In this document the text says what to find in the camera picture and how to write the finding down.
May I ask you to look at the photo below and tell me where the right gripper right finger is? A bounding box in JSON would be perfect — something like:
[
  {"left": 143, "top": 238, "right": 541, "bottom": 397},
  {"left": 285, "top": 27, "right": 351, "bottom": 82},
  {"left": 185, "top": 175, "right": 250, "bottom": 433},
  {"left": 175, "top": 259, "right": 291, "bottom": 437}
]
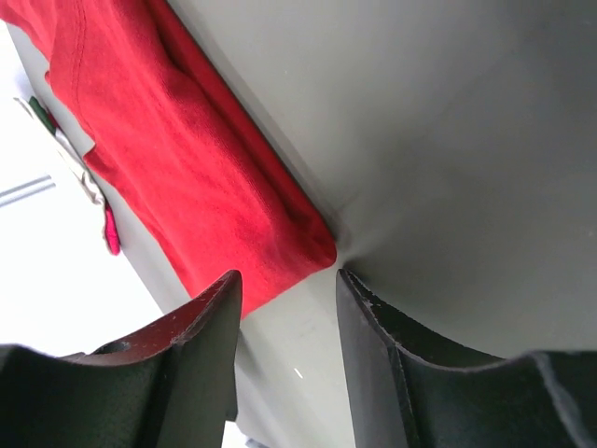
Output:
[{"left": 336, "top": 269, "right": 578, "bottom": 447}]

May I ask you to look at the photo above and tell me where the folded red t shirt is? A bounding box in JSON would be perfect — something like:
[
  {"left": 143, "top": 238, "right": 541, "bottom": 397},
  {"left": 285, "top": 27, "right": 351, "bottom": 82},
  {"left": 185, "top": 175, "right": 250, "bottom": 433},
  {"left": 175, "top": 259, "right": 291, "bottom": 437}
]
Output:
[{"left": 104, "top": 204, "right": 120, "bottom": 256}]

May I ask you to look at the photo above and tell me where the folded green t shirt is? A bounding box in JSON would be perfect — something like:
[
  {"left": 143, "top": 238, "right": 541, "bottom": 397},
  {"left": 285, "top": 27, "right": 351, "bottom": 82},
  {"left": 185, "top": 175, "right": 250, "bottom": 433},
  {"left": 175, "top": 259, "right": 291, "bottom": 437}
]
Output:
[{"left": 28, "top": 96, "right": 56, "bottom": 135}]

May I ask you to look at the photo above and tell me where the dark red t shirt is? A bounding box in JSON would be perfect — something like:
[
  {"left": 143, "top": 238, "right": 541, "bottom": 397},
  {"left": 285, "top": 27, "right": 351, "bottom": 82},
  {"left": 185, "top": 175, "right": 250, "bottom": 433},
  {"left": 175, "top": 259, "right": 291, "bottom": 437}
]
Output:
[{"left": 1, "top": 1, "right": 337, "bottom": 313}]

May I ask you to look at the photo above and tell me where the aluminium frame rail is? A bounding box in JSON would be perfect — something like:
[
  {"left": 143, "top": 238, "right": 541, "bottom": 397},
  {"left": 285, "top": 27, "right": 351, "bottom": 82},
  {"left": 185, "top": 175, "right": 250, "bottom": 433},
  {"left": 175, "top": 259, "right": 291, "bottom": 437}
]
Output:
[{"left": 0, "top": 175, "right": 56, "bottom": 207}]

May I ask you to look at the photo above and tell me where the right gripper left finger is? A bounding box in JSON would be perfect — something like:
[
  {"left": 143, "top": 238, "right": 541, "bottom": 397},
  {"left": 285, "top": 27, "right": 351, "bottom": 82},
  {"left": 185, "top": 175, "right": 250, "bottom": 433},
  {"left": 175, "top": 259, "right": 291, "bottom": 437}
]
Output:
[{"left": 70, "top": 270, "right": 243, "bottom": 447}]

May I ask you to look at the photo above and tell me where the folded white t shirt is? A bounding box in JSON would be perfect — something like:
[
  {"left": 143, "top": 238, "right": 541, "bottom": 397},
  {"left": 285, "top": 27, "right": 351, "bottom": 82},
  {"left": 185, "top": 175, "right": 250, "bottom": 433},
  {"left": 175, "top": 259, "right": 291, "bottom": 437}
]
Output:
[{"left": 13, "top": 97, "right": 106, "bottom": 208}]

